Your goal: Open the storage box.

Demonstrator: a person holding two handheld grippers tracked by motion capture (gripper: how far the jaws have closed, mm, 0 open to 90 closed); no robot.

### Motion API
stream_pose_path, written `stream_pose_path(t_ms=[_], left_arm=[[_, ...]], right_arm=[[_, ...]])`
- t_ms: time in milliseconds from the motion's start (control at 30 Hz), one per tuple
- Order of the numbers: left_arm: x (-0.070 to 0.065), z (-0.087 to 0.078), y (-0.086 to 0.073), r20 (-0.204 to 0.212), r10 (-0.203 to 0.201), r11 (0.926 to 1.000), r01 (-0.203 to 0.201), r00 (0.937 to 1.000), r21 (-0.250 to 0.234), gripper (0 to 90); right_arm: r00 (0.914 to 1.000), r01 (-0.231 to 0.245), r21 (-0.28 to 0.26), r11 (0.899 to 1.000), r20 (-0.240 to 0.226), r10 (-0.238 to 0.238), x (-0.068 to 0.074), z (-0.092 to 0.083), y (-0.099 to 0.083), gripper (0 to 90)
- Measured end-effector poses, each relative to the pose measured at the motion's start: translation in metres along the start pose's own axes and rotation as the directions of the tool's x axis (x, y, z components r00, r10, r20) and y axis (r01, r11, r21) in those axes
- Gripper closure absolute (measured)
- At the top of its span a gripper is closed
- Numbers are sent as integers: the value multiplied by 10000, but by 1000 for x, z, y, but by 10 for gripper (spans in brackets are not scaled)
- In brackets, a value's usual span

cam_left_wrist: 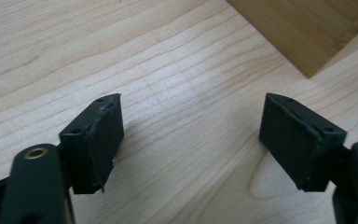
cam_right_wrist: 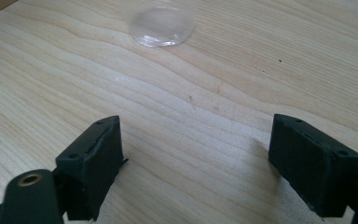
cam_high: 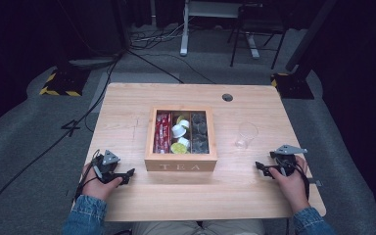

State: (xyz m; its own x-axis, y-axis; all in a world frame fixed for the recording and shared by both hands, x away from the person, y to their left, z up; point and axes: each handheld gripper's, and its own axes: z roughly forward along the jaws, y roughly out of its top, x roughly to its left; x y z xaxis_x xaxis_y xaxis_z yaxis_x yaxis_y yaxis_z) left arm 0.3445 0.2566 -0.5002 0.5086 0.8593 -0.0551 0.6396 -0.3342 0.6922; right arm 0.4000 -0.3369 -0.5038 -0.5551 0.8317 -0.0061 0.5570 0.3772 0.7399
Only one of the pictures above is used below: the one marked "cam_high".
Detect white desk top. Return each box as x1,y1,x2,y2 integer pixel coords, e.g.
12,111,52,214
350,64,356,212
185,0,264,20

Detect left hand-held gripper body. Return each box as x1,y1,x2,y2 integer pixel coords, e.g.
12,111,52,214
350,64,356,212
92,149,122,184

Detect clear glass cup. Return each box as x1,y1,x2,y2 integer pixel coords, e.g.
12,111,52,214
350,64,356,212
234,121,259,151

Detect left hand-held gripper cable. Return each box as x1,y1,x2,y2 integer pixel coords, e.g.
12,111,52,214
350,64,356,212
73,149,102,202

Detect hand-held gripper cable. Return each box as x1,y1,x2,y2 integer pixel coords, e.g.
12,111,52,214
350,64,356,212
286,159,311,201
73,149,102,202

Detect person's right leg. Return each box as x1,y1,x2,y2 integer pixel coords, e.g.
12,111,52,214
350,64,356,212
203,218,266,235

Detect black yellow-striped stand base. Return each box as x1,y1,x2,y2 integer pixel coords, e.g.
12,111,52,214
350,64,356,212
270,71,315,100
38,67,91,98

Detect row of red stick packets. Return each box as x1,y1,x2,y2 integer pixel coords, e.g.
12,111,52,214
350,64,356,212
153,112,172,155

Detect thin black floor cable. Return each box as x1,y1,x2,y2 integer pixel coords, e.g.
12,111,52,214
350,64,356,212
125,48,216,85

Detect person's right hand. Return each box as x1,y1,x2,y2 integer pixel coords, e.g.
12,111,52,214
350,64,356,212
268,156,311,215

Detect person's leg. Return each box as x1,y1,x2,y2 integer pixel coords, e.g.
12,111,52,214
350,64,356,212
131,219,200,235
203,218,266,235

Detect pile of dark tea bags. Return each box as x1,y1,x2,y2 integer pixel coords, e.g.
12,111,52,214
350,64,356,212
190,112,211,155

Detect person's left leg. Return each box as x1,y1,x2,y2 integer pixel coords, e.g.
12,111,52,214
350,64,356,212
131,219,200,235

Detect bundle of floor cables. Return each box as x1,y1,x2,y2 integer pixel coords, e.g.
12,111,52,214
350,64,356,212
129,16,195,51

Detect person's left hand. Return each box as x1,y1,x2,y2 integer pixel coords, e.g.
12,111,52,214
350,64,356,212
81,164,123,201

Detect pile of white green-lidded capsules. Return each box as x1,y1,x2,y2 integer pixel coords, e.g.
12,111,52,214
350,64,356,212
170,115,192,155

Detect wooden tea box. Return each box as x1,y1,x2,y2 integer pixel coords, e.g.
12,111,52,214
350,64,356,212
144,105,219,173

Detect black metal chair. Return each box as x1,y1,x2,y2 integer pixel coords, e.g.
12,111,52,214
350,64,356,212
227,2,289,71

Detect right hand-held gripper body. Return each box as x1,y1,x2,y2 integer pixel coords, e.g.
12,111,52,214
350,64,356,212
269,144,308,177

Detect black slanted stand pole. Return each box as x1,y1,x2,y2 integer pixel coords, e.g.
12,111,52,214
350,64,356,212
285,0,338,73

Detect right hand-held gripper cable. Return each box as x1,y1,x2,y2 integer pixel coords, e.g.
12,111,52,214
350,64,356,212
286,159,311,201

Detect long black floor cable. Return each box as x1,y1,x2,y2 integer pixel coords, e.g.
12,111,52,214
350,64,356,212
0,55,122,227

